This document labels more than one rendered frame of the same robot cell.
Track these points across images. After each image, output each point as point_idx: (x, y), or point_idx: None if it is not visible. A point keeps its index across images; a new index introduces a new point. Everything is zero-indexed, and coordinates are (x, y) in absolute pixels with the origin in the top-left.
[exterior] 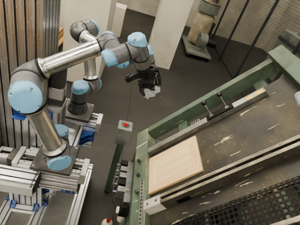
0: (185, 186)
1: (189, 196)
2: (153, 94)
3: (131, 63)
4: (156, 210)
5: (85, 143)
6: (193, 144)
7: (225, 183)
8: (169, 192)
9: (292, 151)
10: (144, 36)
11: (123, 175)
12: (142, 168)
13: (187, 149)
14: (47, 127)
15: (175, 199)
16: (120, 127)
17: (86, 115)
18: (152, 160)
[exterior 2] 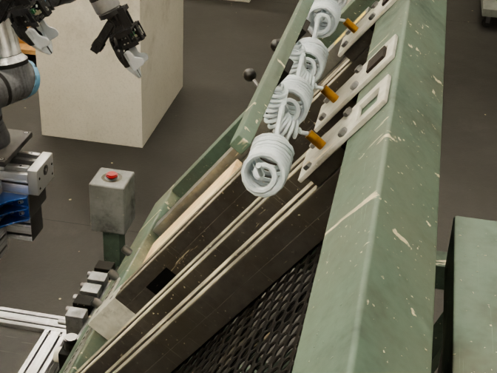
0: (160, 249)
1: (168, 268)
2: (46, 38)
3: (58, 2)
4: (115, 323)
5: (9, 224)
6: (225, 177)
7: (227, 220)
8: (134, 272)
9: (320, 107)
10: None
11: (90, 289)
12: (128, 261)
13: (213, 192)
14: None
15: (143, 283)
16: (96, 183)
17: (2, 152)
18: (155, 243)
